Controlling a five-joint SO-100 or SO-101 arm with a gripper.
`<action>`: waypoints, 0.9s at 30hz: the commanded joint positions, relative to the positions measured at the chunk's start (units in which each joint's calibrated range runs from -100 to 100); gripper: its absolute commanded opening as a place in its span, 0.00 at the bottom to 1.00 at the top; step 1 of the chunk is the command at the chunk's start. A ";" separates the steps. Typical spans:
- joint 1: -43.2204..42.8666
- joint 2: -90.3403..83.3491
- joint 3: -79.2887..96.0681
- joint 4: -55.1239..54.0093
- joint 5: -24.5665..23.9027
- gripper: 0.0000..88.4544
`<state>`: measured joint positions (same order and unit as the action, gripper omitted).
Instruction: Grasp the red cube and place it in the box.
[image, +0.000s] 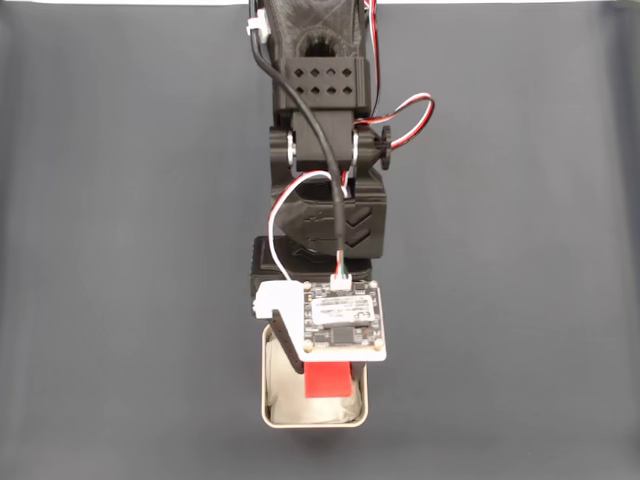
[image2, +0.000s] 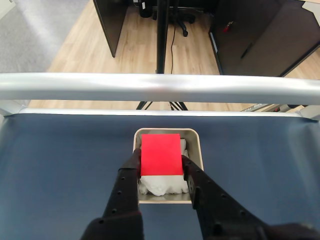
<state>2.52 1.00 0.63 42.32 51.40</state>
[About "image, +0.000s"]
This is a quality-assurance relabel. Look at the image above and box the white cable clip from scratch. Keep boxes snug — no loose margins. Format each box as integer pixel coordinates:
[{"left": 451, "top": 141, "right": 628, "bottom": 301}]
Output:
[{"left": 244, "top": 13, "right": 272, "bottom": 40}]

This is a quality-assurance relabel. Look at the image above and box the square metal box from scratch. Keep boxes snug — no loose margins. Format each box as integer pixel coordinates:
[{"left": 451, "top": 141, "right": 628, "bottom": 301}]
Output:
[{"left": 260, "top": 319, "right": 370, "bottom": 430}]

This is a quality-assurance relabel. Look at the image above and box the white cloth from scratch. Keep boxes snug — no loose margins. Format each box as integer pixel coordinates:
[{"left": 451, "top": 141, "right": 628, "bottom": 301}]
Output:
[{"left": 264, "top": 334, "right": 364, "bottom": 424}]

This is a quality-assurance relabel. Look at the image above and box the white red wrist servo wire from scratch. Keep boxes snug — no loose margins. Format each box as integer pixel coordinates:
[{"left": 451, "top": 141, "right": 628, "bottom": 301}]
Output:
[{"left": 351, "top": 0, "right": 437, "bottom": 152}]

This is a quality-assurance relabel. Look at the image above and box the dark grey table mat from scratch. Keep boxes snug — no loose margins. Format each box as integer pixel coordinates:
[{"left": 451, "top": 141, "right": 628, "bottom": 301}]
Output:
[{"left": 0, "top": 2, "right": 640, "bottom": 480}]

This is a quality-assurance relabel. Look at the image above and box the white red gripper servo wire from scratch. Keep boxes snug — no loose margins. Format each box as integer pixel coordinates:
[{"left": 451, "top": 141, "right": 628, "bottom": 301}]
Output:
[{"left": 266, "top": 170, "right": 350, "bottom": 284}]

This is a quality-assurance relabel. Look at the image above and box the red cube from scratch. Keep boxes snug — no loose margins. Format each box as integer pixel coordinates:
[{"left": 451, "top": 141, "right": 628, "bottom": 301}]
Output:
[{"left": 302, "top": 361, "right": 354, "bottom": 400}]

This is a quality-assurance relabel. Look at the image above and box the black camera cable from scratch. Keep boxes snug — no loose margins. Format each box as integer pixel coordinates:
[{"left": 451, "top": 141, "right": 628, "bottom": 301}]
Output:
[{"left": 248, "top": 0, "right": 352, "bottom": 281}]

